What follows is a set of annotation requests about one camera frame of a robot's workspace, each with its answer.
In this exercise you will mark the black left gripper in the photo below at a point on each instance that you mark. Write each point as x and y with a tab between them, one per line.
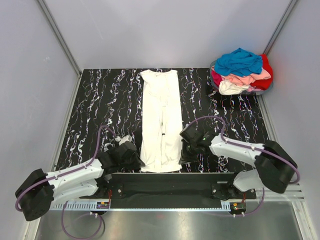
138	163

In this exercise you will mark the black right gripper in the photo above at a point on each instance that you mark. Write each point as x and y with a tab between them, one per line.
185	158

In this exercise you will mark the white printed t-shirt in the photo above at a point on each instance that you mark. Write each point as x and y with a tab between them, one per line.
162	123

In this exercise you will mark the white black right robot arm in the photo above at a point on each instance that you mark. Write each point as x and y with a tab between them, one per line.
272	167

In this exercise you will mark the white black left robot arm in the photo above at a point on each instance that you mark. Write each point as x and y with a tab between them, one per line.
41	190

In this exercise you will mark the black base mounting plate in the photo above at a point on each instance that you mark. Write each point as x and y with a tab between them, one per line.
174	187

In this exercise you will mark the grey laundry basket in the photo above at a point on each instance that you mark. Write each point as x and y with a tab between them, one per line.
249	92

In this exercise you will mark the cream t-shirt in basket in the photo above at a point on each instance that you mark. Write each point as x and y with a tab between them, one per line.
228	88

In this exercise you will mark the magenta t-shirt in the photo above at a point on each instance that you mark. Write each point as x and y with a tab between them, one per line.
217	78

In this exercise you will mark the red t-shirt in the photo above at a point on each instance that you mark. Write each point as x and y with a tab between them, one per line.
266	76

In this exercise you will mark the blue t-shirt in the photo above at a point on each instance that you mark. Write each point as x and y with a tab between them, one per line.
240	62

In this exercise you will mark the pink t-shirt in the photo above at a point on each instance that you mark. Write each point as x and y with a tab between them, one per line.
243	80

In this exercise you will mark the white slotted cable duct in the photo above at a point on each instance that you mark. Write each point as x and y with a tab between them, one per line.
144	206

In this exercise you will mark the aluminium frame post right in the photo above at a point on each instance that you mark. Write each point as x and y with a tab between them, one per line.
281	25

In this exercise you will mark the aluminium frame post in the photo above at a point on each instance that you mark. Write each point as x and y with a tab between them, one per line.
58	35
281	25

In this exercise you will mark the aluminium frame post left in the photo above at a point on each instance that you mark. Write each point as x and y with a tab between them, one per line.
58	35

